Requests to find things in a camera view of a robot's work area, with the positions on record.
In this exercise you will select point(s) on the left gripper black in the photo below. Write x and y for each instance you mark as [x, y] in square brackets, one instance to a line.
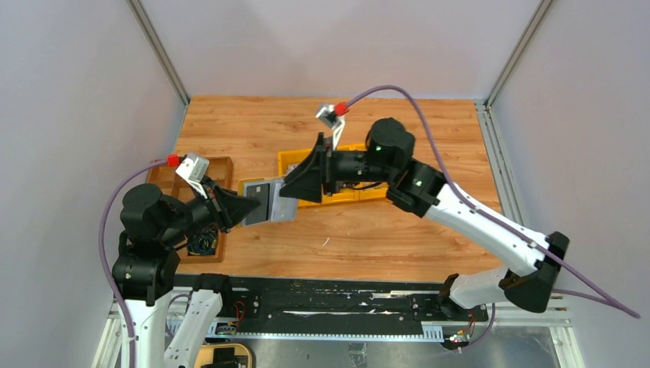
[220, 205]

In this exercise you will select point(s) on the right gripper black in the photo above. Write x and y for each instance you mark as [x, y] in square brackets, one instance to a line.
[325, 168]

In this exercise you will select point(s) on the yellow leather card holder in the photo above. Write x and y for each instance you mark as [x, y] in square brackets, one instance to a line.
[273, 207]

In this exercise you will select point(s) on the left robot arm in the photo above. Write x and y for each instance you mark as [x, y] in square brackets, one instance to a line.
[144, 273]

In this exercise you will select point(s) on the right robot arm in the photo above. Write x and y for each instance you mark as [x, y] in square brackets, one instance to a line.
[530, 260]

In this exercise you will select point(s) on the yellow plastic bin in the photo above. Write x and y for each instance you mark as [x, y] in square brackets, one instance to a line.
[288, 160]

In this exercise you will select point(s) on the wooden compartment tray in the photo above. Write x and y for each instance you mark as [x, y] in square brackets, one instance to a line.
[220, 170]

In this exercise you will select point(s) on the yellow tray with phone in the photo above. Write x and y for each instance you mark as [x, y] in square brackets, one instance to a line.
[225, 355]

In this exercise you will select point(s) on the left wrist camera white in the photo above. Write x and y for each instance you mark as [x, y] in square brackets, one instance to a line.
[192, 170]

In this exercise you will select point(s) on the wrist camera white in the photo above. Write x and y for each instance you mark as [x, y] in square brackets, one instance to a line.
[333, 115]
[192, 170]

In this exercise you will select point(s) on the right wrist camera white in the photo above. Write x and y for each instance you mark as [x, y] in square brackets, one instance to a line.
[333, 115]

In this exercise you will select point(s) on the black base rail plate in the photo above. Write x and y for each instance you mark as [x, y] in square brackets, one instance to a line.
[328, 308]

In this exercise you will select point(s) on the aluminium frame rails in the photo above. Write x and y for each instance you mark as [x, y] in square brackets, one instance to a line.
[174, 161]

